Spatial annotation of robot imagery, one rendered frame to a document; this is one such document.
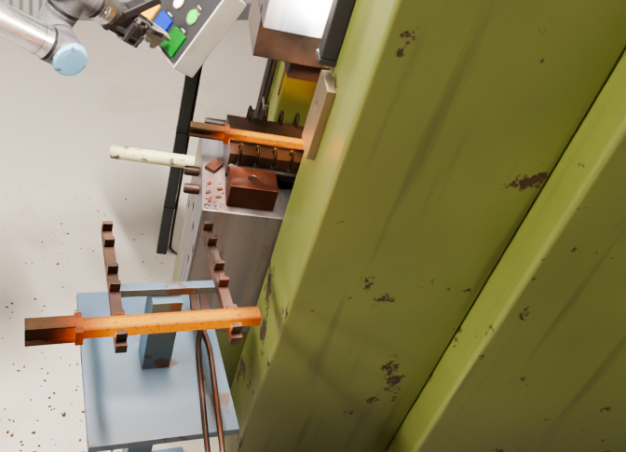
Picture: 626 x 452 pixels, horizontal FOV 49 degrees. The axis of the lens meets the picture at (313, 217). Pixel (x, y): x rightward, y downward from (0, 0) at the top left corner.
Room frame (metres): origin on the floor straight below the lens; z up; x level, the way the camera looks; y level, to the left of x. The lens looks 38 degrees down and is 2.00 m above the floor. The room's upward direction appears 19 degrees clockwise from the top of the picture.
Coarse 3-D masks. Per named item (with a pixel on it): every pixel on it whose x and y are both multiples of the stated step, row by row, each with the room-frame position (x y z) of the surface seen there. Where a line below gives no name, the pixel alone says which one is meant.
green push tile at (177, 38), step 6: (174, 30) 1.90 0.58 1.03; (180, 30) 1.90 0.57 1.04; (174, 36) 1.88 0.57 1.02; (180, 36) 1.87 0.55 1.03; (168, 42) 1.88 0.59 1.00; (174, 42) 1.87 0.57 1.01; (180, 42) 1.86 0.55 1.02; (168, 48) 1.86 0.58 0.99; (174, 48) 1.85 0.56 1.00; (174, 54) 1.84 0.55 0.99
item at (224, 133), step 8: (192, 128) 1.47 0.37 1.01; (200, 128) 1.48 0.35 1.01; (208, 128) 1.49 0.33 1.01; (216, 128) 1.50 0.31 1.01; (224, 128) 1.51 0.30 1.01; (192, 136) 1.47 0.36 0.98; (200, 136) 1.48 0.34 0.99; (208, 136) 1.49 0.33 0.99; (216, 136) 1.50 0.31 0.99; (224, 136) 1.50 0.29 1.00; (232, 136) 1.50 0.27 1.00; (240, 136) 1.51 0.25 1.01; (248, 136) 1.52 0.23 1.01; (256, 136) 1.53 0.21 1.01; (264, 136) 1.54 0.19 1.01; (272, 136) 1.56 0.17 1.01; (280, 136) 1.57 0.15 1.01; (280, 144) 1.55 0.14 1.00; (288, 144) 1.55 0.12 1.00; (296, 144) 1.56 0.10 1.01
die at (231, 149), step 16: (240, 128) 1.57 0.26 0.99; (256, 128) 1.60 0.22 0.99; (272, 128) 1.62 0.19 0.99; (288, 128) 1.67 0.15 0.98; (224, 144) 1.57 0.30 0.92; (256, 144) 1.51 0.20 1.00; (272, 144) 1.53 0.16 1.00; (240, 160) 1.45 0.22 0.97; (272, 160) 1.48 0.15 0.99; (288, 160) 1.50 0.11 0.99
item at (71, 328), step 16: (32, 320) 0.72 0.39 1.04; (48, 320) 0.73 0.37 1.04; (64, 320) 0.75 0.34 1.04; (80, 320) 0.76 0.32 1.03; (96, 320) 0.78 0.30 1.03; (112, 320) 0.79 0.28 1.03; (128, 320) 0.80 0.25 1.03; (144, 320) 0.81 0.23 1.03; (160, 320) 0.82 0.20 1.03; (176, 320) 0.84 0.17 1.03; (192, 320) 0.85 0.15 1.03; (208, 320) 0.86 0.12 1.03; (224, 320) 0.87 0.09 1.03; (240, 320) 0.89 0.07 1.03; (256, 320) 0.90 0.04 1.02; (32, 336) 0.71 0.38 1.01; (48, 336) 0.73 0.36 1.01; (64, 336) 0.74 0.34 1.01; (80, 336) 0.74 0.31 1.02; (96, 336) 0.76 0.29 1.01
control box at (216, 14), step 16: (192, 0) 1.96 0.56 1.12; (208, 0) 1.93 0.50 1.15; (224, 0) 1.90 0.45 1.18; (240, 0) 1.94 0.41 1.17; (176, 16) 1.95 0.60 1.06; (208, 16) 1.88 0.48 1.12; (224, 16) 1.91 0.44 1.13; (192, 32) 1.87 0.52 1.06; (208, 32) 1.88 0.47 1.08; (224, 32) 1.91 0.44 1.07; (160, 48) 1.89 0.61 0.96; (192, 48) 1.85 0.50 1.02; (208, 48) 1.88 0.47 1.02; (176, 64) 1.82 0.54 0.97; (192, 64) 1.85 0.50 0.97
